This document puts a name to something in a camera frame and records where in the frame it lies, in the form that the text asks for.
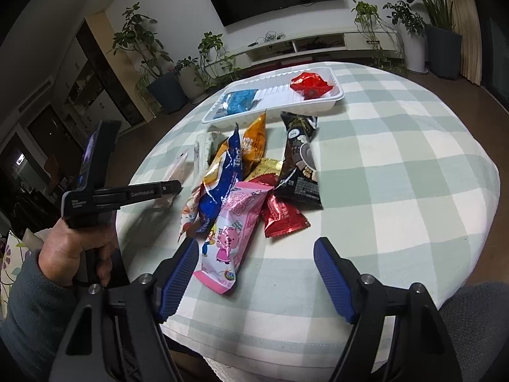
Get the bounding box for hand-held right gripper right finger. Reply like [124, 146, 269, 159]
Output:
[313, 237, 464, 382]

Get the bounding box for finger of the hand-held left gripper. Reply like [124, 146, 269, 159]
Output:
[94, 180, 183, 211]

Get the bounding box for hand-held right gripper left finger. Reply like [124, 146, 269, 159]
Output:
[48, 237, 200, 382]

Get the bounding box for clear pink wrapper packet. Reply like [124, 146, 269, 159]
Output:
[153, 149, 189, 211]

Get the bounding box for dark red snack packet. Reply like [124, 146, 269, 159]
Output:
[260, 175, 311, 238]

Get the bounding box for green white snack packet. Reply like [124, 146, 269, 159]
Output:
[193, 132, 229, 176]

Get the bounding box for long blue snack packet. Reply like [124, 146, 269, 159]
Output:
[198, 123, 244, 235]

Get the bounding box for black snack packet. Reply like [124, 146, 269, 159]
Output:
[274, 111, 324, 210]

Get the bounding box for orange snack packet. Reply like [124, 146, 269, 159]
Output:
[242, 112, 267, 162]

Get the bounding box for white foam tray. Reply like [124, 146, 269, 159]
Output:
[201, 66, 345, 125]

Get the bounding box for person's left forearm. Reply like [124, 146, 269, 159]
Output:
[0, 247, 86, 382]

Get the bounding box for person's left hand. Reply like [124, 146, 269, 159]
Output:
[39, 217, 119, 288]

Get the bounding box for white cartoon snack packet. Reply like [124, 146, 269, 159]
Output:
[178, 190, 207, 243]

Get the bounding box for pink cartoon snack packet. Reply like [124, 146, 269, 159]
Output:
[193, 181, 271, 295]

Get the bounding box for golden snack packet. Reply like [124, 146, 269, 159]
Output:
[203, 143, 230, 192]

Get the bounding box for wooden cabinet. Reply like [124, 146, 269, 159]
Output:
[52, 12, 144, 137]

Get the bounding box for tall plant in dark pot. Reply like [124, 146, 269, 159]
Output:
[109, 2, 188, 114]

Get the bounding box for small plant in white pot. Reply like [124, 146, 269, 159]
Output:
[174, 57, 208, 103]

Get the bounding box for yellow snack packet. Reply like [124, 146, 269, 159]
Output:
[242, 158, 284, 181]

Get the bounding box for flowered cushion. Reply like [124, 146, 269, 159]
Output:
[0, 229, 34, 321]

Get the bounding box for blue crinkled snack packet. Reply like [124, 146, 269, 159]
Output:
[213, 88, 259, 121]

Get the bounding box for person's grey pants leg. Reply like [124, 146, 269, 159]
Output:
[436, 282, 509, 382]

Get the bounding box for trailing vine plant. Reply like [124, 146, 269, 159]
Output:
[198, 31, 244, 88]

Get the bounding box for bright red snack packet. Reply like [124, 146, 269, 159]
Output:
[289, 72, 334, 99]

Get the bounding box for white television console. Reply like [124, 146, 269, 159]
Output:
[223, 28, 402, 66]

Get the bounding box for leafy plant in white pot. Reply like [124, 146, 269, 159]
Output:
[384, 2, 429, 74]

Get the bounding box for large-leaf plant in dark pot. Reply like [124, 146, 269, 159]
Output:
[392, 0, 464, 80]

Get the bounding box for hanging vine plant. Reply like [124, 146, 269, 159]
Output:
[352, 0, 398, 68]

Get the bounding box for glass sliding door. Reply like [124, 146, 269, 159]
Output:
[480, 16, 509, 102]

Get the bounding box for beige curtain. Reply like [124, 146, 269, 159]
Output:
[443, 0, 483, 87]

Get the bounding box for cables on console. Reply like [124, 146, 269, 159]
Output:
[248, 31, 287, 47]

